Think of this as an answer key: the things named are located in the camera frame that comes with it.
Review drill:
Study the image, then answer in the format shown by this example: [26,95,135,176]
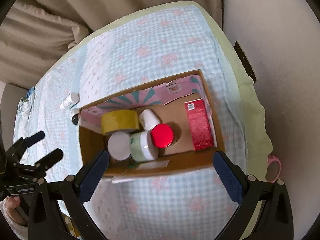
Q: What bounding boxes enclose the dark wall bracket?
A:
[234,41,257,83]

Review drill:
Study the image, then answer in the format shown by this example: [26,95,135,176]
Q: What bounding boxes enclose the person's left hand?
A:
[1,196,27,227]

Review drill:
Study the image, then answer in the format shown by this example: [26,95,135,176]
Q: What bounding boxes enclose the white pill bottle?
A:
[60,93,80,110]

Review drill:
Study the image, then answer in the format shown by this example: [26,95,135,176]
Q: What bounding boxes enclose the cardboard box with pink flaps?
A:
[79,70,225,178]

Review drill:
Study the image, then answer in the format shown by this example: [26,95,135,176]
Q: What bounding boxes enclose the blue patterned pillow corner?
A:
[17,86,36,118]

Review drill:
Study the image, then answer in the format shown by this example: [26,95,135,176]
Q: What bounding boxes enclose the red carton box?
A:
[184,99,214,151]

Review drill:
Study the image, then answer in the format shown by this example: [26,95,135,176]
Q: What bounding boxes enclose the red lid jar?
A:
[151,124,175,148]

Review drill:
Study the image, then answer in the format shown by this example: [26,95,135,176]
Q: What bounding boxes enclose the black cap white bottle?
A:
[69,108,80,126]

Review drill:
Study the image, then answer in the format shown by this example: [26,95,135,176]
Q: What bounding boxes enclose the beige curtain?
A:
[1,0,222,88]

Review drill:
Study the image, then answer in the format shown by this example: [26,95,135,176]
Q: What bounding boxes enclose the white lid small jar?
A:
[138,109,161,131]

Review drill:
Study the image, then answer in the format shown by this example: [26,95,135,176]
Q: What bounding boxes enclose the light green mattress sheet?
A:
[55,0,273,238]

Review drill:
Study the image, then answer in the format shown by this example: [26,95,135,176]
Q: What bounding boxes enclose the flat white lid jar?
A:
[107,132,131,161]

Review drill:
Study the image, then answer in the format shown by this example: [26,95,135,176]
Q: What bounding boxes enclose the green label white jar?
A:
[130,131,158,163]

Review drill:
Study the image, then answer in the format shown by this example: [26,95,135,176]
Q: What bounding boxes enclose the pink ring object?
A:
[265,154,281,182]

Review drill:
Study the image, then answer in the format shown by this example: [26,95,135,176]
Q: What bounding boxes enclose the yellow tape roll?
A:
[101,109,140,135]

